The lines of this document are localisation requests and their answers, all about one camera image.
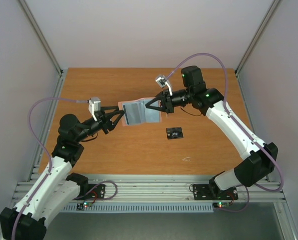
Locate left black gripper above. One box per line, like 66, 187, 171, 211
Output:
75, 105, 125, 143

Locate pink leather card holder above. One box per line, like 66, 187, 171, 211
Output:
118, 97, 162, 127

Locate black VIP credit card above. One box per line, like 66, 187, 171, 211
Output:
166, 127, 183, 140

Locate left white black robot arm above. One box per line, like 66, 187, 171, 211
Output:
0, 106, 125, 240

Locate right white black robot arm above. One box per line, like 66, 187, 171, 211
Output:
145, 65, 278, 199

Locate left controller board with LEDs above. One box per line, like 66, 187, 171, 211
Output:
76, 201, 93, 211

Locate controller board with leds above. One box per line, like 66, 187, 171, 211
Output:
213, 201, 233, 209
76, 201, 93, 211

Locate right controller board with LEDs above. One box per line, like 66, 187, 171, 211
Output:
213, 201, 233, 209

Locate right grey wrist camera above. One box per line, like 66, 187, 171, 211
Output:
155, 74, 173, 96

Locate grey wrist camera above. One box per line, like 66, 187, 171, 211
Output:
155, 74, 173, 96
88, 97, 101, 121

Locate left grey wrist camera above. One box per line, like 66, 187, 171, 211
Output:
88, 97, 101, 121

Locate left aluminium corner post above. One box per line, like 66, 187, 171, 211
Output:
16, 0, 64, 77

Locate aluminium corner post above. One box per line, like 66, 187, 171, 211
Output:
16, 0, 64, 77
235, 0, 283, 77

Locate aluminium rail base frame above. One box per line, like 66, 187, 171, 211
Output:
11, 173, 286, 203

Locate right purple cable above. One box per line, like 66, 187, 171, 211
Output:
165, 52, 285, 192

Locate purple cable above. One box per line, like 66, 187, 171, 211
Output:
165, 52, 285, 192
10, 97, 89, 240

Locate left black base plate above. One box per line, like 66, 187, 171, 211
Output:
73, 184, 106, 201

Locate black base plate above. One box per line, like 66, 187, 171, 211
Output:
73, 184, 106, 201
189, 183, 239, 201

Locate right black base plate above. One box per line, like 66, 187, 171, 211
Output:
189, 183, 239, 201

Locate grey slotted cable duct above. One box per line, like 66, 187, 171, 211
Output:
60, 202, 214, 214

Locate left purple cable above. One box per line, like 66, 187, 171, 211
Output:
10, 97, 89, 240

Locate right aluminium corner post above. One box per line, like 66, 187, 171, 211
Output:
235, 0, 283, 77

